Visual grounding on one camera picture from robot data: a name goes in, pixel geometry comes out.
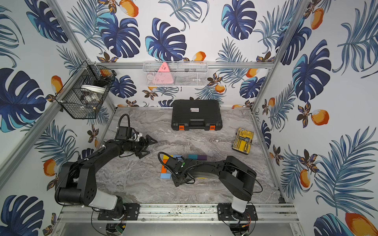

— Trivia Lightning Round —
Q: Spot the black plastic tool case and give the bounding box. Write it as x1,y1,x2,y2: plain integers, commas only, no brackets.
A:
171,99,223,131

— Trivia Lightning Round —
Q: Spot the aluminium front rail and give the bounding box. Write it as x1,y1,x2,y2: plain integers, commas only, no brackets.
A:
58,204,299,223

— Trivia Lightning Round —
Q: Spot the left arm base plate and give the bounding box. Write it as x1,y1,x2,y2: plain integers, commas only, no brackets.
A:
97,203,141,221

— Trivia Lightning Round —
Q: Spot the purple block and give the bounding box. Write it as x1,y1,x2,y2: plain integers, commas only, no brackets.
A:
197,155,207,161

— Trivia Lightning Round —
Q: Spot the orange block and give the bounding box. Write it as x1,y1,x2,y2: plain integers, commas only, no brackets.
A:
161,166,167,174

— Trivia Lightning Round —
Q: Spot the white coil in basket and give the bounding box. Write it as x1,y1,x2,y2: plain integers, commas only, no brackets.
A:
81,85,106,94

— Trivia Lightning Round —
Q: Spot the pink triangle object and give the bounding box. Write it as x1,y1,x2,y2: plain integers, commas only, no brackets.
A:
152,62,174,85

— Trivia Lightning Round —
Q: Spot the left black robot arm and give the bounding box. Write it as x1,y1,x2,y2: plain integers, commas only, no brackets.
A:
55,135,157,213

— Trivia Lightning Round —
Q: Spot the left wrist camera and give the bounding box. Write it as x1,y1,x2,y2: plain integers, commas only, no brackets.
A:
115,126,136,141

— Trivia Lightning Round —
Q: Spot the black wire basket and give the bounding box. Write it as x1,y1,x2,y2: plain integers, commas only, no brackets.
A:
55,61,117,120

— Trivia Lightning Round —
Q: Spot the yellow screwdriver bit set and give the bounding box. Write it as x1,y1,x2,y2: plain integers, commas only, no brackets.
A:
232,127,254,155

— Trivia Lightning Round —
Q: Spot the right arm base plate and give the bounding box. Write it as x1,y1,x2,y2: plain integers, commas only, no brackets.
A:
217,203,258,221

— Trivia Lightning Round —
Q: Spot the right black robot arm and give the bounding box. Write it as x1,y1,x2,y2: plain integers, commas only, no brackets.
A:
162,156,257,214

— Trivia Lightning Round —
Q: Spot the clear mesh wall shelf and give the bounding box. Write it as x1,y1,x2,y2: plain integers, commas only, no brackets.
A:
143,61,209,87

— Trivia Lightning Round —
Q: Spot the teal block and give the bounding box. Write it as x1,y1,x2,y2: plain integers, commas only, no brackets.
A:
188,154,198,160

